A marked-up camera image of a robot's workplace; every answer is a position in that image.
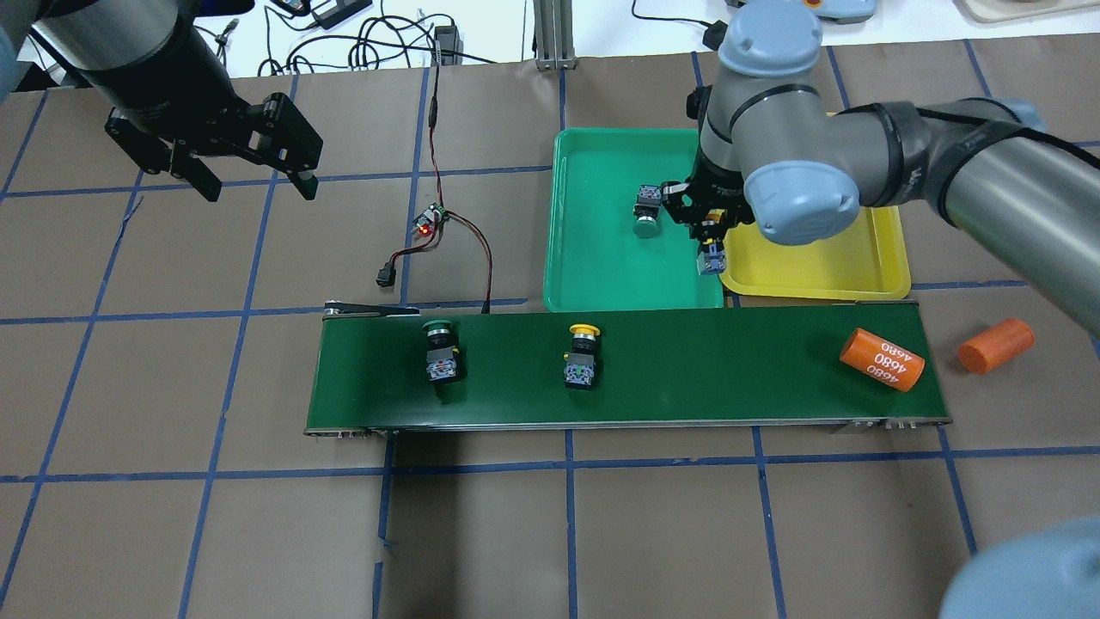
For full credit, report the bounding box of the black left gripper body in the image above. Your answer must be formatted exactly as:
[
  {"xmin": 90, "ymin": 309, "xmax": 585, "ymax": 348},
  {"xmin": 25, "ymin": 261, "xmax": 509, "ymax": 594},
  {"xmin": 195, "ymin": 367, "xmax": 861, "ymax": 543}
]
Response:
[{"xmin": 103, "ymin": 65, "xmax": 270, "ymax": 174}]

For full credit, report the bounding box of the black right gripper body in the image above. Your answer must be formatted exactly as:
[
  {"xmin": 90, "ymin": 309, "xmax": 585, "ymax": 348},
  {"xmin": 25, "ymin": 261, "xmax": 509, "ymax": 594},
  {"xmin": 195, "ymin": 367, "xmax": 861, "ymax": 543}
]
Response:
[{"xmin": 660, "ymin": 150, "xmax": 755, "ymax": 226}]

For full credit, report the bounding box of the green push button switch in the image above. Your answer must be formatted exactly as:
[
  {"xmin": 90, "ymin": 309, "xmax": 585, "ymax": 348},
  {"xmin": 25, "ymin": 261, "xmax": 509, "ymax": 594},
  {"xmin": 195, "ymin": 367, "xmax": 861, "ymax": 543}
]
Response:
[{"xmin": 633, "ymin": 185, "xmax": 663, "ymax": 239}]

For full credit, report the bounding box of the yellow push button switch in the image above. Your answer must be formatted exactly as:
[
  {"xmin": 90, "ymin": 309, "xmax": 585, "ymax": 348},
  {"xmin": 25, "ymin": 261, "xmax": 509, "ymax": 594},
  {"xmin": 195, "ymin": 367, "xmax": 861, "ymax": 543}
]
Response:
[{"xmin": 563, "ymin": 322, "xmax": 601, "ymax": 390}]

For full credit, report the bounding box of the orange cylinder marked 4680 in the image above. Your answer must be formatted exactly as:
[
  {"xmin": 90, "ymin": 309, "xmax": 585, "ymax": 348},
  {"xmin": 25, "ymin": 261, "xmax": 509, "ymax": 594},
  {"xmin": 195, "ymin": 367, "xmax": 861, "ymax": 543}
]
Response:
[{"xmin": 838, "ymin": 328, "xmax": 926, "ymax": 393}]

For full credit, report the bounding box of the plain orange cylinder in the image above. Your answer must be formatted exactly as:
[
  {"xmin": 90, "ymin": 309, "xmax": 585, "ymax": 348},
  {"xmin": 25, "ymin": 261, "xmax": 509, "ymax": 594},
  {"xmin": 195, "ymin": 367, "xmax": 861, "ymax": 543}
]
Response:
[{"xmin": 957, "ymin": 318, "xmax": 1035, "ymax": 375}]

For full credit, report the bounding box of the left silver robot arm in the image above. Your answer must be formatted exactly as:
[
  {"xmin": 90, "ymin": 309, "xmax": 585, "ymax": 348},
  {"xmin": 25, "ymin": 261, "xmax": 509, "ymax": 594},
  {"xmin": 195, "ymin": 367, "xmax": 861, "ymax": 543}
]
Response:
[{"xmin": 3, "ymin": 1, "xmax": 323, "ymax": 201}]

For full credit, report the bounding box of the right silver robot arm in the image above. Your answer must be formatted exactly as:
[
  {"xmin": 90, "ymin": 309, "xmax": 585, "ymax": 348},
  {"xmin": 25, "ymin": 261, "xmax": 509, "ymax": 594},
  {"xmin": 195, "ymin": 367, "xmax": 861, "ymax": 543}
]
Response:
[{"xmin": 663, "ymin": 1, "xmax": 1097, "ymax": 618}]

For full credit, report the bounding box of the green plastic tray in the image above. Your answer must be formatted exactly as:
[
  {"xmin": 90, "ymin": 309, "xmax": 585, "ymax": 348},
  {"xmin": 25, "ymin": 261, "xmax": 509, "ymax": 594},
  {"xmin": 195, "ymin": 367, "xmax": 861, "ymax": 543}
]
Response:
[{"xmin": 543, "ymin": 128, "xmax": 724, "ymax": 312}]

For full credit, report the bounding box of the yellow plastic tray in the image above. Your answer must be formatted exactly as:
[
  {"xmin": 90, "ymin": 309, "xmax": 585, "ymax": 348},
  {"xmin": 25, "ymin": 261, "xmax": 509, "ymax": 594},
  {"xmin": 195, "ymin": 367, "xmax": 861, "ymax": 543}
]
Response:
[{"xmin": 719, "ymin": 206, "xmax": 912, "ymax": 301}]

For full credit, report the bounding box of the small controller circuit board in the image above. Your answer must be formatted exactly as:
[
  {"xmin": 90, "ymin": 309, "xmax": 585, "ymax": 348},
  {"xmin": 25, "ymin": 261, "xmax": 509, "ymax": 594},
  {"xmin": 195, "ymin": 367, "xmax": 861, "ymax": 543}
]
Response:
[{"xmin": 413, "ymin": 201, "xmax": 450, "ymax": 237}]

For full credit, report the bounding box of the green conveyor belt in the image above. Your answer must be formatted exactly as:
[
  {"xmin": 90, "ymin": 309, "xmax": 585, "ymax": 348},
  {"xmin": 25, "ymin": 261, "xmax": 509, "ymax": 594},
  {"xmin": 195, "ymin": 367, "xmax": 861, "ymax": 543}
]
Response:
[{"xmin": 305, "ymin": 303, "xmax": 950, "ymax": 438}]

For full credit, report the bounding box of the red black power cable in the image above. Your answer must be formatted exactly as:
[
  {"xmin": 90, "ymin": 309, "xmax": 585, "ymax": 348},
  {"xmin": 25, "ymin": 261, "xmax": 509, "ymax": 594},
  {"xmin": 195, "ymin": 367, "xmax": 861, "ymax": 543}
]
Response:
[{"xmin": 375, "ymin": 60, "xmax": 495, "ymax": 316}]

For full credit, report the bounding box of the black cable connector plug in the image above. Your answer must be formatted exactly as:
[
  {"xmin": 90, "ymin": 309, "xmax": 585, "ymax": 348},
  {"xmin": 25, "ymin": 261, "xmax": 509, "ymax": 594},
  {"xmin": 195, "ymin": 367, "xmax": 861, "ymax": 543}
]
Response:
[{"xmin": 375, "ymin": 261, "xmax": 396, "ymax": 289}]

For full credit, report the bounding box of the aluminium frame post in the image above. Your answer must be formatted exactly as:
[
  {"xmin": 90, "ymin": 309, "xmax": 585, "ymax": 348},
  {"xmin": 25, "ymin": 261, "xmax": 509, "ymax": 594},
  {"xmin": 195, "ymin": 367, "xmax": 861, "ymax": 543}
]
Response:
[{"xmin": 534, "ymin": 0, "xmax": 578, "ymax": 73}]

